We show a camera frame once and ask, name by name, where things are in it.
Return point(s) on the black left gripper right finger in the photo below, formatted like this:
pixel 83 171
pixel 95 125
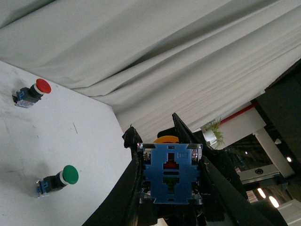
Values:
pixel 224 196

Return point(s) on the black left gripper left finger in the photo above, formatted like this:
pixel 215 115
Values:
pixel 122 206

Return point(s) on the yellow push button switch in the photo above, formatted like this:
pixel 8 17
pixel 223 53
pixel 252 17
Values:
pixel 171 174

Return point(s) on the small potted green plant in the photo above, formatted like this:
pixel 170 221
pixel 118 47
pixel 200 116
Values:
pixel 212 134

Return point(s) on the red pipe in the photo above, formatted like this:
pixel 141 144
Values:
pixel 239 113

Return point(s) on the white pleated curtain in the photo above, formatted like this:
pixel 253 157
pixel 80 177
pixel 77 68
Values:
pixel 147 59

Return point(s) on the green push button switch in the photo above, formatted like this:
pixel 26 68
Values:
pixel 68 176

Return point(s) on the red push button switch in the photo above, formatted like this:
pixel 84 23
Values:
pixel 27 97

